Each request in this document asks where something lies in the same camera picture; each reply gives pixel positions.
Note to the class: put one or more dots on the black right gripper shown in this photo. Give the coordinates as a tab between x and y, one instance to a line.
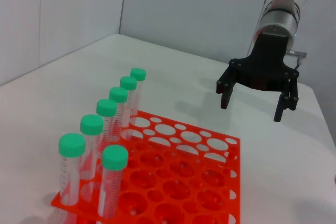
267	69

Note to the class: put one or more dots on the orange plastic test tube rack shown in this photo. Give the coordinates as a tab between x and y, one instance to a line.
183	179

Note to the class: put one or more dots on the clear test tube green cap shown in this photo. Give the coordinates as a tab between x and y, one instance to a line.
92	125
71	145
106	107
114	157
118	95
128	83
138	74

